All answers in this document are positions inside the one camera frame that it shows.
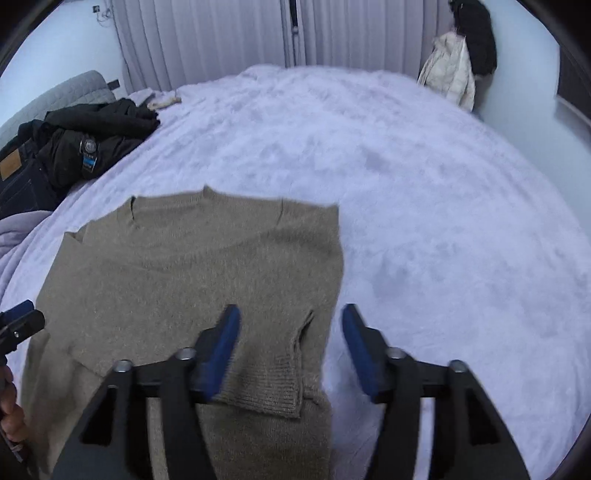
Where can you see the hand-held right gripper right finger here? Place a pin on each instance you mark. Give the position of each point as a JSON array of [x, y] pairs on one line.
[[356, 344]]

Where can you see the black jacket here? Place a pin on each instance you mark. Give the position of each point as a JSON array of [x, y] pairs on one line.
[[101, 122]]

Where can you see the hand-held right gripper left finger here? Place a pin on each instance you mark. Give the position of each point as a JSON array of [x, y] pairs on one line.
[[225, 344]]

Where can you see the dark jeans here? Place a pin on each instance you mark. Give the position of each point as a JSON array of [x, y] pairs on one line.
[[23, 194]]

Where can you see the small cream cloth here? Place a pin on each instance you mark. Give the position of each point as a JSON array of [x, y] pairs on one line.
[[164, 100]]

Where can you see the person's left hand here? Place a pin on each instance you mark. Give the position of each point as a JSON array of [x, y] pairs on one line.
[[11, 415]]

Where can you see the grey quilted headboard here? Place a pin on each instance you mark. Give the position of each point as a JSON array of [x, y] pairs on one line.
[[69, 90]]

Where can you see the lavender quilt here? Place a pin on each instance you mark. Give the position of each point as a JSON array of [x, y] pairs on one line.
[[18, 249]]

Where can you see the brown knit sweater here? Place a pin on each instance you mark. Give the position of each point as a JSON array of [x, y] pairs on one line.
[[184, 258]]

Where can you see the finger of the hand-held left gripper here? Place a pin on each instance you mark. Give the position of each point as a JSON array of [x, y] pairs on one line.
[[21, 323]]

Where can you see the lavender fleece blanket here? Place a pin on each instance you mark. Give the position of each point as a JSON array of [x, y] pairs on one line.
[[369, 161]]

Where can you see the black hanging coat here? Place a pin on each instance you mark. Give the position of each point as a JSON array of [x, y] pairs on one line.
[[478, 37]]

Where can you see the white puffer jacket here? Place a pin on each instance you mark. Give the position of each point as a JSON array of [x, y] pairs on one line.
[[450, 69]]

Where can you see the pale pleated curtain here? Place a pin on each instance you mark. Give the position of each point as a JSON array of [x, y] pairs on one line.
[[198, 41], [369, 32]]

